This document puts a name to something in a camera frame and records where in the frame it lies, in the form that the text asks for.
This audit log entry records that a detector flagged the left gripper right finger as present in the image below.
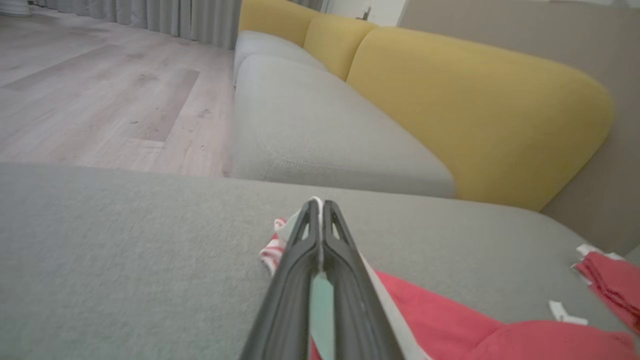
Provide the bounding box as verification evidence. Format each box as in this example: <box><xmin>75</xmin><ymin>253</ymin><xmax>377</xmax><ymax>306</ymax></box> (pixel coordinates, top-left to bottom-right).
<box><xmin>321</xmin><ymin>200</ymin><xmax>406</xmax><ymax>360</ymax></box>

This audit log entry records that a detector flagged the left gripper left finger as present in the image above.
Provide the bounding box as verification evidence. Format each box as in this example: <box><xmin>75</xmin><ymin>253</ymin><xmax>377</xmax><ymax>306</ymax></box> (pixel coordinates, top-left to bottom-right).
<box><xmin>240</xmin><ymin>199</ymin><xmax>321</xmax><ymax>360</ymax></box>

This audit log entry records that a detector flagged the red Bulls basketball jersey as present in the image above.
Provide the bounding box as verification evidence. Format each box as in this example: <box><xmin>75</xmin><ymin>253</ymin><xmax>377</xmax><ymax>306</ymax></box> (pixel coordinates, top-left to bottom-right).
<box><xmin>258</xmin><ymin>196</ymin><xmax>640</xmax><ymax>360</ymax></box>

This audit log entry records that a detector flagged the grey sofa seat cushion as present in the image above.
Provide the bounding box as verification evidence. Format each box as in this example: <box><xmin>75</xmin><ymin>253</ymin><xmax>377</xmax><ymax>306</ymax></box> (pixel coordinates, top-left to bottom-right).
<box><xmin>233</xmin><ymin>30</ymin><xmax>328</xmax><ymax>83</ymax></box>
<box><xmin>227</xmin><ymin>54</ymin><xmax>457</xmax><ymax>199</ymax></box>
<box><xmin>0</xmin><ymin>162</ymin><xmax>640</xmax><ymax>360</ymax></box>

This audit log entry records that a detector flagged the large yellow sofa backrest cushion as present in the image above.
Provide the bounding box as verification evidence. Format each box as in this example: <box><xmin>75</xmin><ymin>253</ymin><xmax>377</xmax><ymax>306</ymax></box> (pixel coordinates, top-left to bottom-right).
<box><xmin>346</xmin><ymin>26</ymin><xmax>615</xmax><ymax>212</ymax></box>

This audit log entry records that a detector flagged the small yellow sofa backrest cushion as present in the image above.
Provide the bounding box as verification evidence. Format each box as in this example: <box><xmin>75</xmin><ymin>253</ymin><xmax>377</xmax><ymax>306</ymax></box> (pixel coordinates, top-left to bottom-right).
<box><xmin>303</xmin><ymin>13</ymin><xmax>378</xmax><ymax>82</ymax></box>
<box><xmin>238</xmin><ymin>0</ymin><xmax>321</xmax><ymax>48</ymax></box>

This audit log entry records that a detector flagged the grey pleated curtain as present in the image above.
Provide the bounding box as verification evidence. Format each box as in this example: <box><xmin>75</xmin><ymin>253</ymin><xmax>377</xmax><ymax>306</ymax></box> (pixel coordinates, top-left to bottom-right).
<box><xmin>30</xmin><ymin>0</ymin><xmax>243</xmax><ymax>51</ymax></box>

